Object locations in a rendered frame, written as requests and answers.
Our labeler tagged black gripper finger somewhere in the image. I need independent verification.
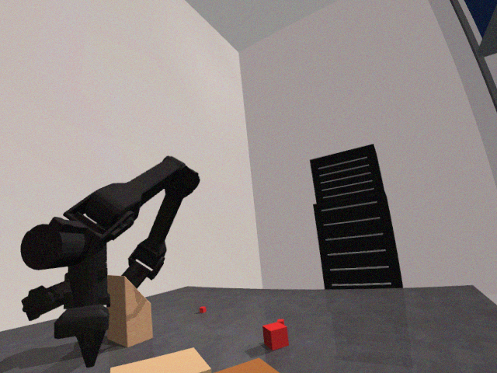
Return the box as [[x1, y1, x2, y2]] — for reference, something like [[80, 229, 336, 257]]
[[76, 331, 106, 368]]

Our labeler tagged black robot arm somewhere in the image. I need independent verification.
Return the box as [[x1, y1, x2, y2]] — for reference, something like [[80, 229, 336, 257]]
[[20, 156, 200, 321]]

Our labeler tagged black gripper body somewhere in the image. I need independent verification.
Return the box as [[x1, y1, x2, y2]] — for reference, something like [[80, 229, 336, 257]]
[[54, 262, 111, 339]]

